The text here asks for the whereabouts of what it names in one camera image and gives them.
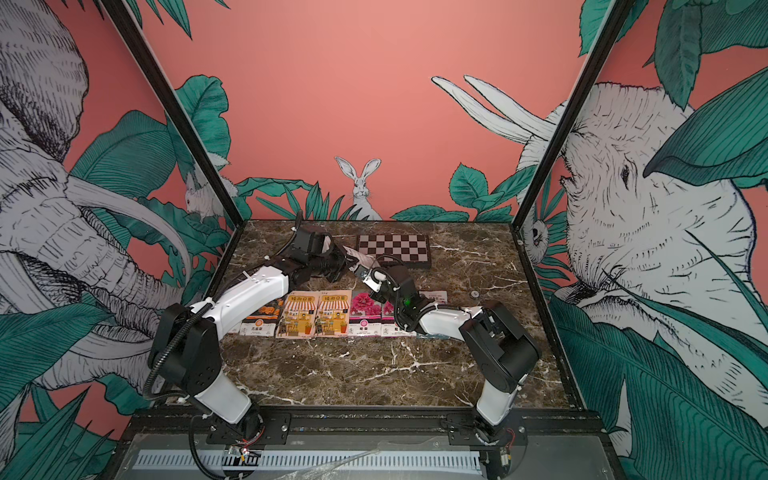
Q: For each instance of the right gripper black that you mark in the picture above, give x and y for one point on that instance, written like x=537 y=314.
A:
x=389 y=274

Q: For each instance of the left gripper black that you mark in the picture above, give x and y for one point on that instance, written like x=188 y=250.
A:
x=345 y=261

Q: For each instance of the purple flower seed packet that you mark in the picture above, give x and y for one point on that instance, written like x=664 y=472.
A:
x=439 y=297
x=360 y=264

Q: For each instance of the pink flower seed packet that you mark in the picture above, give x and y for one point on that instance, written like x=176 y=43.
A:
x=389 y=327
x=365 y=315

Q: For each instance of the purple flower seed packet front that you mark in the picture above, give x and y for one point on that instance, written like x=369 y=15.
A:
x=439 y=297

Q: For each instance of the sunflower shop seed packet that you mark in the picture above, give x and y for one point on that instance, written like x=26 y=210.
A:
x=298 y=315
x=332 y=314

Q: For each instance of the orange marigold seed packet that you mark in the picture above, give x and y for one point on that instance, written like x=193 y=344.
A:
x=264 y=321

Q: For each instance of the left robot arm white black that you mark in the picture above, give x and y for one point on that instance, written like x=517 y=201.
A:
x=186 y=347

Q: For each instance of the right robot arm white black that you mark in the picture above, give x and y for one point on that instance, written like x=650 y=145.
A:
x=502 y=349

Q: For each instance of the checkered chess board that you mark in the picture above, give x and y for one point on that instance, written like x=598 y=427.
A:
x=411 y=249

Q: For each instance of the clear plastic wrap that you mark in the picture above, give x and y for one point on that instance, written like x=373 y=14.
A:
x=350 y=467

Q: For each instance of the white slotted vent strip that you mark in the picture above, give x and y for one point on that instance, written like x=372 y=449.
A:
x=292 y=460

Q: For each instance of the black front mounting rail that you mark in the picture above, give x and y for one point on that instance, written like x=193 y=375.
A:
x=274 y=425

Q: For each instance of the left black frame post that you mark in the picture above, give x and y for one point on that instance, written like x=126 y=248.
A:
x=122 y=18

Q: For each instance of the black frame post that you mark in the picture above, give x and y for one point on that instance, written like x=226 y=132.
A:
x=610 y=28
x=122 y=18

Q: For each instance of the right black frame post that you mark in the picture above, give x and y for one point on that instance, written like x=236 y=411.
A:
x=610 y=28

